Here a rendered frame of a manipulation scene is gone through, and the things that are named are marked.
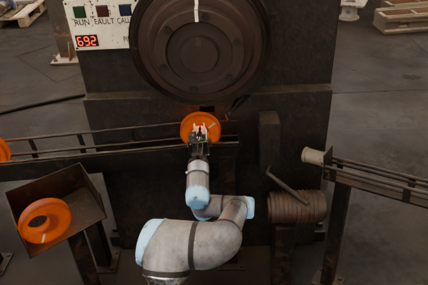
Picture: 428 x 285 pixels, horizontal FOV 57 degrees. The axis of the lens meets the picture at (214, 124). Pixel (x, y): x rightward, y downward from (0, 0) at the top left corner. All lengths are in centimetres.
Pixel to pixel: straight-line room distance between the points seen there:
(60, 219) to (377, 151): 201
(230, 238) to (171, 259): 15
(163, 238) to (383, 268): 133
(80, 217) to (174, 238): 57
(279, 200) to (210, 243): 62
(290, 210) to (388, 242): 79
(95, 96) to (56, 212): 48
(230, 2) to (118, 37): 46
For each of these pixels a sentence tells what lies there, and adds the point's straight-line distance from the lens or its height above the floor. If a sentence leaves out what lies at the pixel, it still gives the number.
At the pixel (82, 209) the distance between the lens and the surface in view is 151.
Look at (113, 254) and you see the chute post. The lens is 213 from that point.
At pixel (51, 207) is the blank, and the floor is 73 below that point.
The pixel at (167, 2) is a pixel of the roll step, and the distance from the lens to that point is 125.
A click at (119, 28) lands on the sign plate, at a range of 148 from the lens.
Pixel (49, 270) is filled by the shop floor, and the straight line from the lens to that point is 220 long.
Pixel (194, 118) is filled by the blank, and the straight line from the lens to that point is 149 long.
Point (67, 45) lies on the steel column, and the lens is 434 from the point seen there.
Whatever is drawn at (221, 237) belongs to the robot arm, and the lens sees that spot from 99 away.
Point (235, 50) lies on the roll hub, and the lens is 123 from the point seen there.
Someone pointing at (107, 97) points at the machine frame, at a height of 87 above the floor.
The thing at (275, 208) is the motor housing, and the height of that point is 51.
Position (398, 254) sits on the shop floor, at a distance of 218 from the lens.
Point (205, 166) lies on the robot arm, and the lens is 134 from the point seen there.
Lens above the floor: 160
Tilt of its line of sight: 33 degrees down
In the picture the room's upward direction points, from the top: 4 degrees counter-clockwise
